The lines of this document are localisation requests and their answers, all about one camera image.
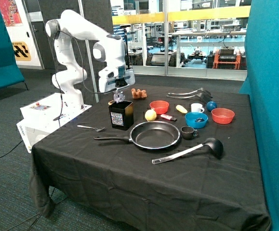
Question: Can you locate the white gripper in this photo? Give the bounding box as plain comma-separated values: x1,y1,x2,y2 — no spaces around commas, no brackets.
99,66,135,96

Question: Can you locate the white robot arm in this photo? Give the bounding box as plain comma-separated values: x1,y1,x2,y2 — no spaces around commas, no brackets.
45,10,135,110

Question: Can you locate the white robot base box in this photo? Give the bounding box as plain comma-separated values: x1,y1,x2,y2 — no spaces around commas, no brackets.
17,93,91,153

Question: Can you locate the black square bin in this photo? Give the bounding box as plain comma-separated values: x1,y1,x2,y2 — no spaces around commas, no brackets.
108,101,134,130

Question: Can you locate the yellow lemon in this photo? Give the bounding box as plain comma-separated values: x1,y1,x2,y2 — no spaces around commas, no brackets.
145,109,157,121

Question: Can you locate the silver fork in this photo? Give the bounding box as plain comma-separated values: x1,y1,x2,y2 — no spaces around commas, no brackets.
77,125,105,132

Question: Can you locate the red plastic bowl near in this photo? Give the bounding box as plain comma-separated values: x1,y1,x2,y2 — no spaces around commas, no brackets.
149,100,169,115

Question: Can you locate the red plastic bowl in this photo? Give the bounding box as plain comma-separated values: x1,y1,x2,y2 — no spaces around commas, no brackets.
211,108,235,125
149,100,169,115

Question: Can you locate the black frying pan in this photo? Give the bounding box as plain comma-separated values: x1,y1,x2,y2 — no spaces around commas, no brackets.
94,121,181,150

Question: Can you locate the red white marker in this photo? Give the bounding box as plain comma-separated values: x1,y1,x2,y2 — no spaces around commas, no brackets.
160,114,177,122

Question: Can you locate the yellow banana toy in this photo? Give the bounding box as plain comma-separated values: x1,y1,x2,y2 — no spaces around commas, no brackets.
175,104,188,114

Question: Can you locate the black tablecloth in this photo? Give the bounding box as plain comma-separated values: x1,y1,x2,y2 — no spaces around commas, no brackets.
28,91,272,231

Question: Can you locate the white cup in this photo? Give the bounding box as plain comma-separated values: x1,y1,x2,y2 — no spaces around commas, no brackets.
191,103,205,113

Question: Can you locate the dark brown small cup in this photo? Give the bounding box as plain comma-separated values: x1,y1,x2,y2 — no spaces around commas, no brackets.
180,126,199,140

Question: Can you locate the blue plastic bowl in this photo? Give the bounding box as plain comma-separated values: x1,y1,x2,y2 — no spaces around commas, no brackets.
185,112,208,129

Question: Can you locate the dark object in bowl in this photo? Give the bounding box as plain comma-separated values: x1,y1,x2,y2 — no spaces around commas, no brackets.
195,118,205,123

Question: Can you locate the black spatula lower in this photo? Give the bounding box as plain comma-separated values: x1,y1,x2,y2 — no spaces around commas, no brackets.
167,93,212,103

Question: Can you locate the blue ball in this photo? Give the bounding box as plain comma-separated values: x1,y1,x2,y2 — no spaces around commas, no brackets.
206,101,217,112

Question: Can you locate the yellow black sign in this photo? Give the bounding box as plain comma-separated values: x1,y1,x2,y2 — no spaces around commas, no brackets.
12,41,31,62

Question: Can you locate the red plastic bowl far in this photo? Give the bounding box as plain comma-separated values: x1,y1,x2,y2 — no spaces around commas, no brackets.
211,108,235,125

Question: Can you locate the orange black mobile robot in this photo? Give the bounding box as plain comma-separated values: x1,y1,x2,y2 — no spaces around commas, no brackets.
206,46,247,70

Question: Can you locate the teal partition right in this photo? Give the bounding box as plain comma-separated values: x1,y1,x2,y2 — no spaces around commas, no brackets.
240,0,279,231

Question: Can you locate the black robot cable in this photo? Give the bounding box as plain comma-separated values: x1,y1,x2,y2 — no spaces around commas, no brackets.
53,30,117,127

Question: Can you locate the black ladle steel handle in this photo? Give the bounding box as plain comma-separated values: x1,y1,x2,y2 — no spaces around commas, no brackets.
152,138,224,165

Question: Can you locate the black floor cable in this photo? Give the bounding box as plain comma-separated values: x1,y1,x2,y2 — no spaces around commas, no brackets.
0,140,24,166

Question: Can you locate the red poster on wall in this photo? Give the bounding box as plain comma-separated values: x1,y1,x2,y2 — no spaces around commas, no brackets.
0,0,23,27

